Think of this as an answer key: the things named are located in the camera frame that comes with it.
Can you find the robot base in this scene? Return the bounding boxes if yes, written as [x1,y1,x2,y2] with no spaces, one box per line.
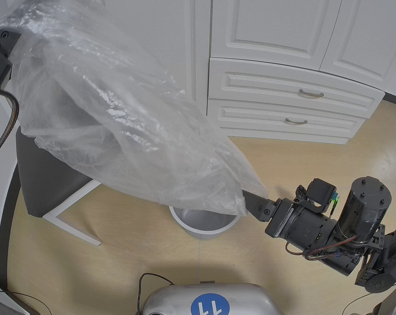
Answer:
[142,282,284,315]

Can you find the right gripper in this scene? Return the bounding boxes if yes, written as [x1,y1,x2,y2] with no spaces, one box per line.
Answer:
[242,190,341,252]

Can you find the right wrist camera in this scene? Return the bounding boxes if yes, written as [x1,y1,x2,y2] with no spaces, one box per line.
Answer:
[296,177,340,215]

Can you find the white trash bin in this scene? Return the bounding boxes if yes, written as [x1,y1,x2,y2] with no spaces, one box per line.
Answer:
[168,205,241,241]

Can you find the white wardrobe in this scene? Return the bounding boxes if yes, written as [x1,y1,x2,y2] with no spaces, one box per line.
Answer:
[4,0,396,145]

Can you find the clear plastic bag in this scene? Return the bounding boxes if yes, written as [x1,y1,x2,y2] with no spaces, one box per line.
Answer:
[0,0,269,216]

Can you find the white chair grey cushions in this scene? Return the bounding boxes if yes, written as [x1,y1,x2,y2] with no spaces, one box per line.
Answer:
[16,127,101,246]

